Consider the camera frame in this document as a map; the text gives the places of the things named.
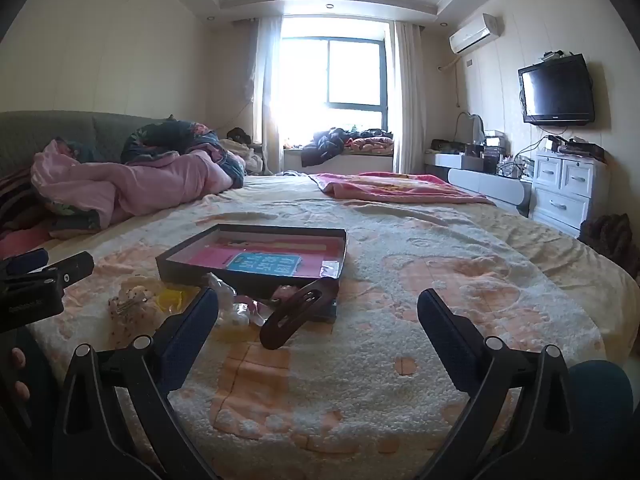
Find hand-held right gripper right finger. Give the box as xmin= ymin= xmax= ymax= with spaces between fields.
xmin=416 ymin=287 xmax=586 ymax=480

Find pile of colourful clothes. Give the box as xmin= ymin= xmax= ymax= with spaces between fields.
xmin=342 ymin=129 xmax=396 ymax=157

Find green padded headboard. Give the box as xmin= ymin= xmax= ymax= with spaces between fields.
xmin=0 ymin=110 xmax=173 ymax=183

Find blue printed card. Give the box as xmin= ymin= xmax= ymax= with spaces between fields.
xmin=227 ymin=252 xmax=304 ymax=276

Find brown woven bag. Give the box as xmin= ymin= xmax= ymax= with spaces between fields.
xmin=579 ymin=213 xmax=637 ymax=272

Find clear bag with white pieces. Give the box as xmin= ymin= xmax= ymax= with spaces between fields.
xmin=215 ymin=300 xmax=255 ymax=332

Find striped dark cloth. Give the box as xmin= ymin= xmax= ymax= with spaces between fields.
xmin=0 ymin=165 xmax=53 ymax=241

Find small blue box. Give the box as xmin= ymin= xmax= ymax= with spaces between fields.
xmin=301 ymin=296 xmax=337 ymax=324

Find white drawer cabinet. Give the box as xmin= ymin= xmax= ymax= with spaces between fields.
xmin=529 ymin=147 xmax=609 ymax=239

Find white dressing table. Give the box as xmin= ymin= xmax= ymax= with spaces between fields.
xmin=424 ymin=151 xmax=534 ymax=217

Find pink printed blanket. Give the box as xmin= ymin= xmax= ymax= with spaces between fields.
xmin=309 ymin=172 xmax=497 ymax=206

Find dark puffer jacket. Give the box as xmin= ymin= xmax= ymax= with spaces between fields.
xmin=301 ymin=128 xmax=347 ymax=167

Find window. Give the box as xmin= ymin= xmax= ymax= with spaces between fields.
xmin=279 ymin=35 xmax=389 ymax=147

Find black set-top box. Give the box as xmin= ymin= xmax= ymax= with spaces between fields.
xmin=547 ymin=135 xmax=607 ymax=159

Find pink card sheet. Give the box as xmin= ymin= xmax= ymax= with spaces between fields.
xmin=187 ymin=239 xmax=344 ymax=279

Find pink quilt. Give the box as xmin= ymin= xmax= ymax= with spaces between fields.
xmin=31 ymin=140 xmax=246 ymax=226

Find dark brown hair clip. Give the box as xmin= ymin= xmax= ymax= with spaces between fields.
xmin=259 ymin=277 xmax=342 ymax=351

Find cream bundled clothes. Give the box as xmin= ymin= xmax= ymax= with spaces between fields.
xmin=219 ymin=137 xmax=264 ymax=177

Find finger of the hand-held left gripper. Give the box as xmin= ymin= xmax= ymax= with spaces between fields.
xmin=42 ymin=252 xmax=96 ymax=286
xmin=0 ymin=249 xmax=50 ymax=278

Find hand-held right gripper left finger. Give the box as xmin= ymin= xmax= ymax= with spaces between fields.
xmin=52 ymin=286 xmax=220 ymax=480

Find clear bag with red piece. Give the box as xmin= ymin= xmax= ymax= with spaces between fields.
xmin=239 ymin=294 xmax=273 ymax=329

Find yellow hair tie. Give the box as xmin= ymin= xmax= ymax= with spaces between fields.
xmin=159 ymin=285 xmax=195 ymax=317

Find round table mirror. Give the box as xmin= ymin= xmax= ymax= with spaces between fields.
xmin=453 ymin=111 xmax=486 ymax=154

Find person's left hand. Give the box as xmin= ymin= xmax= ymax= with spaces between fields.
xmin=10 ymin=346 xmax=32 ymax=402

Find dark shallow cardboard box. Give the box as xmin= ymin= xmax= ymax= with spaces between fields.
xmin=156 ymin=224 xmax=348 ymax=302

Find dark floral quilt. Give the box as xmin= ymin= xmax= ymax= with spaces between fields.
xmin=120 ymin=119 xmax=247 ymax=190

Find dotted cream fabric hair clip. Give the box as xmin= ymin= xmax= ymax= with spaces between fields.
xmin=108 ymin=297 xmax=160 ymax=347

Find clear plastic bag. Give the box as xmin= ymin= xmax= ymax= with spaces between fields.
xmin=207 ymin=272 xmax=237 ymax=307

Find white sheer curtain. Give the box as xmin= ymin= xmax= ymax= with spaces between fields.
xmin=251 ymin=16 xmax=284 ymax=177
xmin=391 ymin=21 xmax=427 ymax=176

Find white air conditioner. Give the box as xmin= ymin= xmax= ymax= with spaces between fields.
xmin=448 ymin=13 xmax=505 ymax=55

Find black wall television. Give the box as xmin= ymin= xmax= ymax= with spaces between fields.
xmin=517 ymin=53 xmax=596 ymax=126

